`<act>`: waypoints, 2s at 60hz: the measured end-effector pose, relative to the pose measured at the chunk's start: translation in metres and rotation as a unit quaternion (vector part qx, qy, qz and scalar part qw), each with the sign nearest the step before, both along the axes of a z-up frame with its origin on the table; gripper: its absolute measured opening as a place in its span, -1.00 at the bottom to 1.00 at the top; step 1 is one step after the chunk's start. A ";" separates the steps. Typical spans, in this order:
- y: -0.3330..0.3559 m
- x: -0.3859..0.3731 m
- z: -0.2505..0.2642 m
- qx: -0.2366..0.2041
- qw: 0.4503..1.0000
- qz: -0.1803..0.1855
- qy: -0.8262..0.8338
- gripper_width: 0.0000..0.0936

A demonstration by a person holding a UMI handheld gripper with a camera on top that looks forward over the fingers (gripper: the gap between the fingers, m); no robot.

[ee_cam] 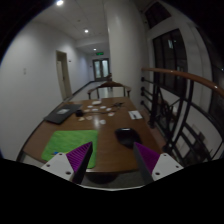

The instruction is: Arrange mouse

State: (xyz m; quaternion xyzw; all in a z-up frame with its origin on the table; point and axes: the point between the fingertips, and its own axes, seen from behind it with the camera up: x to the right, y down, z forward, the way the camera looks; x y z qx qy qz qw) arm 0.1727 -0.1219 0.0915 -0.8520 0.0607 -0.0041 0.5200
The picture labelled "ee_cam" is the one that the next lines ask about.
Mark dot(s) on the glass double door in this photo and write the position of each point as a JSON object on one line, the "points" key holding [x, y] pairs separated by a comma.
{"points": [[101, 69]]}

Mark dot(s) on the ceiling lights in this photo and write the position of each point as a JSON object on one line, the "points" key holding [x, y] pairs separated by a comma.
{"points": [[59, 2]]}

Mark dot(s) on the wooden armchair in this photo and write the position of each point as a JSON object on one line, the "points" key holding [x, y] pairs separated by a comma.
{"points": [[109, 85]]}

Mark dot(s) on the green exit sign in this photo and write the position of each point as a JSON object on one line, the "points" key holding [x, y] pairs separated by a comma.
{"points": [[99, 53]]}

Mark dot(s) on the white paper card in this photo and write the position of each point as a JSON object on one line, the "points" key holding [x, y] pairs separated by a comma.
{"points": [[135, 115]]}

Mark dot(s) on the wooden handrail black metal railing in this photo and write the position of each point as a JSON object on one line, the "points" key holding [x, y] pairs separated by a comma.
{"points": [[186, 77]]}

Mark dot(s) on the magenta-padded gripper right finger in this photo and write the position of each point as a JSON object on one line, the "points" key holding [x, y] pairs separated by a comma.
{"points": [[160, 166]]}

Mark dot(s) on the black flat folder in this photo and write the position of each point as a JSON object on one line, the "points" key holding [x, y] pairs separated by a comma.
{"points": [[62, 113]]}

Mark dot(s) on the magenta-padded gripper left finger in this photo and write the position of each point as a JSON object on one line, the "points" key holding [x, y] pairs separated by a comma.
{"points": [[61, 165]]}

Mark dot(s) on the green mouse pad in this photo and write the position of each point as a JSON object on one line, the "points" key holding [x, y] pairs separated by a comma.
{"points": [[68, 143]]}

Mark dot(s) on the small dark transom window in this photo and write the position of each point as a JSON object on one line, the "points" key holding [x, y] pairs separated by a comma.
{"points": [[157, 14]]}

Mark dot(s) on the white side door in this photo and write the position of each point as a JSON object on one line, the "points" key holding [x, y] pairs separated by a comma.
{"points": [[63, 75]]}

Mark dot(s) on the white wall switch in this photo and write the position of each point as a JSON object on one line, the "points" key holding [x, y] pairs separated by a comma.
{"points": [[24, 71]]}

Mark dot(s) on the tall dark framed window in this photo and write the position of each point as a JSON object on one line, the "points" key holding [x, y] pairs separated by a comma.
{"points": [[170, 61]]}

